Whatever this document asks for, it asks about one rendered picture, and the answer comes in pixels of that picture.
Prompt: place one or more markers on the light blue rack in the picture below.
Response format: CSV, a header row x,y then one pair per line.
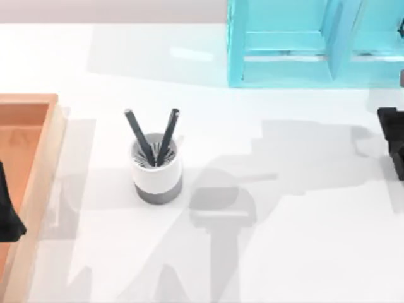
x,y
284,44

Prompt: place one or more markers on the dark grey pen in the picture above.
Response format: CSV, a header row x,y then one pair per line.
x,y
135,129
168,131

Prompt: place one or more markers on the white and grey pen holder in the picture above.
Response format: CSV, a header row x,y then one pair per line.
x,y
156,180

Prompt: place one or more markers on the shallow salmon-coloured box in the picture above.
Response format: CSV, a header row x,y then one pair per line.
x,y
22,148

